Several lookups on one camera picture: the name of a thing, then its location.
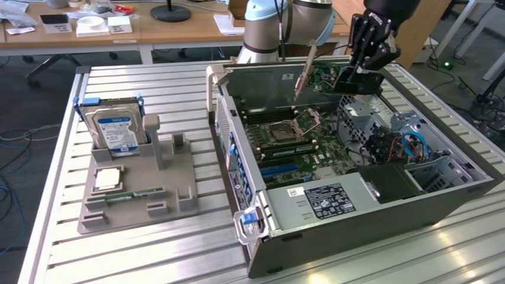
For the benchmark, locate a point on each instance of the blue case latch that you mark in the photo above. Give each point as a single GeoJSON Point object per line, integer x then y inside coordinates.
{"type": "Point", "coordinates": [248, 220]}

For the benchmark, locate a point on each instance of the white electrical box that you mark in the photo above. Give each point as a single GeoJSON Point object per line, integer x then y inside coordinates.
{"type": "Point", "coordinates": [428, 48]}

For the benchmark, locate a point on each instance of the white desk frame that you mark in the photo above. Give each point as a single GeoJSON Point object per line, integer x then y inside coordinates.
{"type": "Point", "coordinates": [474, 31]}

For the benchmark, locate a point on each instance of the hard disk with blue carrier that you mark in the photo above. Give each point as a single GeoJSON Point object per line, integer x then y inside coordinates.
{"type": "Point", "coordinates": [115, 130]}

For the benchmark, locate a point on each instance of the black plastic duct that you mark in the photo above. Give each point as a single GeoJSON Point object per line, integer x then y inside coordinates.
{"type": "Point", "coordinates": [390, 183]}

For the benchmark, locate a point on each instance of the black round lamp base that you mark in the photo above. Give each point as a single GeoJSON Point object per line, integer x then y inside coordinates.
{"type": "Point", "coordinates": [171, 13]}

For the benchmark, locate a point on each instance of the green motherboard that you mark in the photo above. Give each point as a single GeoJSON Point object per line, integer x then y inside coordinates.
{"type": "Point", "coordinates": [326, 154]}

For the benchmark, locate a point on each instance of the short blue expansion slot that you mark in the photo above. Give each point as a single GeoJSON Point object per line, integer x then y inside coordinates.
{"type": "Point", "coordinates": [268, 174]}

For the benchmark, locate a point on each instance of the metal socket cover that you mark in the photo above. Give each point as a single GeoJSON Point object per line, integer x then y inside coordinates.
{"type": "Point", "coordinates": [308, 118]}

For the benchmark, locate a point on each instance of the silver chipset heatsink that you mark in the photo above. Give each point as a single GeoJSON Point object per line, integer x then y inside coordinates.
{"type": "Point", "coordinates": [326, 173]}

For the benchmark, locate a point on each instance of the brown cardboard box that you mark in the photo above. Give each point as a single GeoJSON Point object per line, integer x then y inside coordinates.
{"type": "Point", "coordinates": [236, 9]}

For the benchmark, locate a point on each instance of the perforated metal disk bay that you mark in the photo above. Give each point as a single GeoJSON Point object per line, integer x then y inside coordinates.
{"type": "Point", "coordinates": [362, 115]}

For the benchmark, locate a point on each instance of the silver CPU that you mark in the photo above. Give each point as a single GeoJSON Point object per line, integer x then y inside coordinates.
{"type": "Point", "coordinates": [108, 179]}

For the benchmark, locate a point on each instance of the white box with black card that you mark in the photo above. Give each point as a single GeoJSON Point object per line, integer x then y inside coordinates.
{"type": "Point", "coordinates": [55, 23]}

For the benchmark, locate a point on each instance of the black expansion slot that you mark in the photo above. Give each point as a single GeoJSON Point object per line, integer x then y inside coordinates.
{"type": "Point", "coordinates": [276, 163]}

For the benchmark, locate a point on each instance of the white tape roll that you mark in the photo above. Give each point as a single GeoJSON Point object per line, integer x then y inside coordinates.
{"type": "Point", "coordinates": [91, 22]}

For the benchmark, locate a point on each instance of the grey parts rack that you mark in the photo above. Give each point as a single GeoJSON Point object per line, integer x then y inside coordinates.
{"type": "Point", "coordinates": [157, 183]}

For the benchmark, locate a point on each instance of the flat white box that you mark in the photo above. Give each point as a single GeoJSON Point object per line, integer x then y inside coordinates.
{"type": "Point", "coordinates": [92, 32]}

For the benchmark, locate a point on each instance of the grey power supply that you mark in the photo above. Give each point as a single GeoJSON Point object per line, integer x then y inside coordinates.
{"type": "Point", "coordinates": [316, 201]}

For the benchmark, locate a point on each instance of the black chair base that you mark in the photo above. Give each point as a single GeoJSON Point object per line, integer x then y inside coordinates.
{"type": "Point", "coordinates": [35, 83]}

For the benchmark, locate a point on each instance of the white card with red print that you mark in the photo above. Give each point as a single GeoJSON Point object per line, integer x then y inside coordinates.
{"type": "Point", "coordinates": [19, 30]}

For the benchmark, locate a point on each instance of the slanted metal disk bay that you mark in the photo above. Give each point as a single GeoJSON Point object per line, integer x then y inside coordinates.
{"type": "Point", "coordinates": [437, 174]}

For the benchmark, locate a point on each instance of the clear plastic bag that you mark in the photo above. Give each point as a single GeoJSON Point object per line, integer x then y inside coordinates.
{"type": "Point", "coordinates": [16, 13]}

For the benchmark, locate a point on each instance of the long blue expansion slot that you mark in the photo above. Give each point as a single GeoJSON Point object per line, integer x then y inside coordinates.
{"type": "Point", "coordinates": [286, 168]}

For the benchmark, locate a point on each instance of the green graphics card black cooler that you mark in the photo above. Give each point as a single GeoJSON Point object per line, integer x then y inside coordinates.
{"type": "Point", "coordinates": [322, 77]}

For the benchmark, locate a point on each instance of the grey cup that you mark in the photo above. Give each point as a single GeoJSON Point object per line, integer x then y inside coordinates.
{"type": "Point", "coordinates": [57, 3]}

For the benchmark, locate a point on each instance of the red small parts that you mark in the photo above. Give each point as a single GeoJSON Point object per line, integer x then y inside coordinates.
{"type": "Point", "coordinates": [123, 9]}

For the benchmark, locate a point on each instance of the black device with green light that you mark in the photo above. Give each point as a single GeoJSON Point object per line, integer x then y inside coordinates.
{"type": "Point", "coordinates": [448, 64]}

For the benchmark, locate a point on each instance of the wooden cabinet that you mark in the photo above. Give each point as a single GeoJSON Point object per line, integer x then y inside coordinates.
{"type": "Point", "coordinates": [421, 44]}

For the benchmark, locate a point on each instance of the small white box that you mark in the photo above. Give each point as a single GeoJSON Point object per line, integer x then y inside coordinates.
{"type": "Point", "coordinates": [119, 25]}

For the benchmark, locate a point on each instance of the white paper stack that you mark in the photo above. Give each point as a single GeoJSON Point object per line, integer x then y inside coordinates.
{"type": "Point", "coordinates": [228, 26]}

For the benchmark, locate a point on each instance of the black tripod stand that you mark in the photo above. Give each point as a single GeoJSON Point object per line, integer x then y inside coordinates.
{"type": "Point", "coordinates": [486, 97]}

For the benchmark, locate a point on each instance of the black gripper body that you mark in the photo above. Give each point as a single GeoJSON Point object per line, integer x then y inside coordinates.
{"type": "Point", "coordinates": [390, 13]}

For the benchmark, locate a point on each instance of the open grey PC case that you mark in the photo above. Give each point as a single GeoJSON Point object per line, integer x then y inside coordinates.
{"type": "Point", "coordinates": [354, 236]}

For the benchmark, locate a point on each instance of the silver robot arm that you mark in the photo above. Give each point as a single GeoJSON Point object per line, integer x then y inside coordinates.
{"type": "Point", "coordinates": [260, 35]}

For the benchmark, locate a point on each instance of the CPU socket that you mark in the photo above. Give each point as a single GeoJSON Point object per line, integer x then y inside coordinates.
{"type": "Point", "coordinates": [281, 133]}

